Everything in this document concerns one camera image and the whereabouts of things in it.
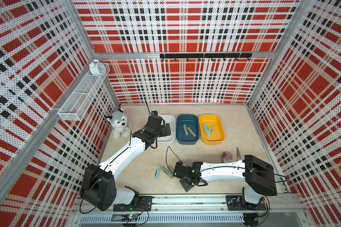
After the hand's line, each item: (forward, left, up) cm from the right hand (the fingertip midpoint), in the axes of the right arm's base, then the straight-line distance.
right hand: (191, 181), depth 80 cm
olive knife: (+37, +2, -1) cm, 37 cm away
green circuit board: (-17, +31, +1) cm, 36 cm away
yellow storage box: (+33, -22, -4) cm, 39 cm away
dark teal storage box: (+44, -2, 0) cm, 44 cm away
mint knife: (+37, -14, -2) cm, 39 cm away
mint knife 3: (+6, +20, 0) cm, 21 cm away
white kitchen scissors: (+15, -32, -2) cm, 36 cm away
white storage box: (+26, +12, +4) cm, 29 cm away
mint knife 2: (+34, -16, 0) cm, 38 cm away
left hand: (+27, +16, +16) cm, 35 cm away
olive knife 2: (+33, -3, 0) cm, 33 cm away
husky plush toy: (+32, +45, +17) cm, 58 cm away
